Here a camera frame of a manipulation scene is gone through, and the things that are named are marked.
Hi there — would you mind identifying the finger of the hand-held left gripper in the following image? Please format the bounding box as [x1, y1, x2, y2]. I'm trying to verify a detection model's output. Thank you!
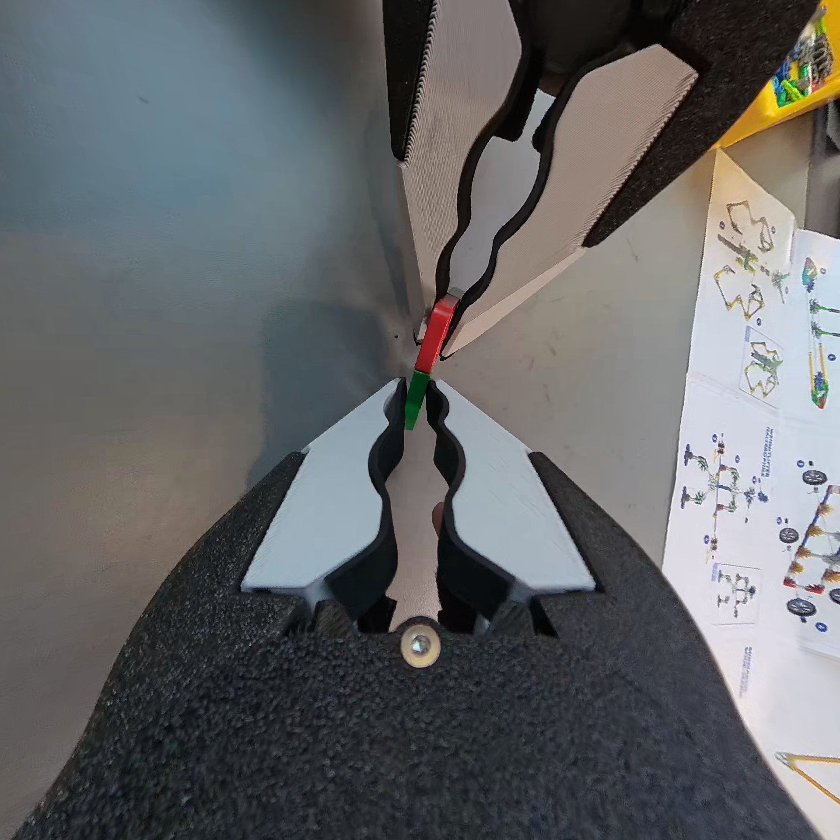
[398, 0, 529, 319]
[444, 45, 700, 361]

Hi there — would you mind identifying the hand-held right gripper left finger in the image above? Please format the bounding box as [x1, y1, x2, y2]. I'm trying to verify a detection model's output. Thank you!
[242, 378, 410, 607]

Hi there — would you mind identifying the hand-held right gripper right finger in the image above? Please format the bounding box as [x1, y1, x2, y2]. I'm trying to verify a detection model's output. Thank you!
[418, 381, 590, 607]

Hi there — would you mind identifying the yellow parts bin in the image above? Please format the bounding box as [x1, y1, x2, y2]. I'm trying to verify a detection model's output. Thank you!
[716, 11, 840, 148]

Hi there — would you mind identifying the red toy connector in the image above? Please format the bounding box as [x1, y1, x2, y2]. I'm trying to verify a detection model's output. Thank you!
[414, 294, 463, 383]

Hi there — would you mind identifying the grey desk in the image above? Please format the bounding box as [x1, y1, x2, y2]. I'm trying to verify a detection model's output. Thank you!
[0, 0, 840, 840]

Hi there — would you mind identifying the pile of toy pieces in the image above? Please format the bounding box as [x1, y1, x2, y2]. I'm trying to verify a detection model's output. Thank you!
[768, 27, 840, 112]

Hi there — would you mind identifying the fold-out toy instruction sheet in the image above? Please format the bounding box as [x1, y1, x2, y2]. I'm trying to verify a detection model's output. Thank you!
[661, 147, 840, 817]

